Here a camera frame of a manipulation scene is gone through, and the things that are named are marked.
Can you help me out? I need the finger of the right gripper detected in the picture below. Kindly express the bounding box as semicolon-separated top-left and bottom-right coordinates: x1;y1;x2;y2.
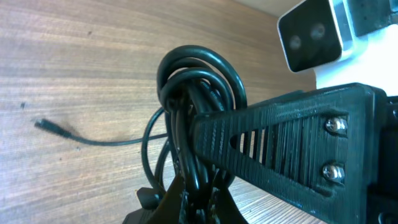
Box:
211;174;248;224
146;174;185;224

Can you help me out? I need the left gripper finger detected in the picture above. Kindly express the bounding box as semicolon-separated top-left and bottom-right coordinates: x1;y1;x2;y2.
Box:
193;83;387;223

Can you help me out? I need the thick black cable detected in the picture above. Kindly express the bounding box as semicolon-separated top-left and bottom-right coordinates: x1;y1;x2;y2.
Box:
156;45;248;224

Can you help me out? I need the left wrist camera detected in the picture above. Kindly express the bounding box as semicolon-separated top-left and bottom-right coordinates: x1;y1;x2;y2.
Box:
277;0;397;96

